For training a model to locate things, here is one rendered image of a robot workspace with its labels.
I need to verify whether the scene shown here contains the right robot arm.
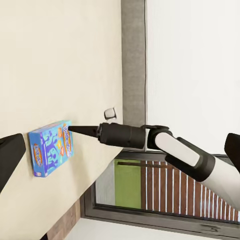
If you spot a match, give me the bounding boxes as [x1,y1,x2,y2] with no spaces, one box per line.
[68,107,240,212]

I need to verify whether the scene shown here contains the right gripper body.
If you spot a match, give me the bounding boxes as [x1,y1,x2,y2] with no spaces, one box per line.
[99,122,132,148]

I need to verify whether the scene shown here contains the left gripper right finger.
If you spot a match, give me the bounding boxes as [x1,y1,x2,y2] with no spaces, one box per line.
[224,133,240,173]

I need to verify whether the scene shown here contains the board game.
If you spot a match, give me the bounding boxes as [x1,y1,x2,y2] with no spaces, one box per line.
[29,120,74,178]

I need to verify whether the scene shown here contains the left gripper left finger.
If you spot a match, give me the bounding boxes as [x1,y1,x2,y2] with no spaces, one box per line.
[0,133,26,193]

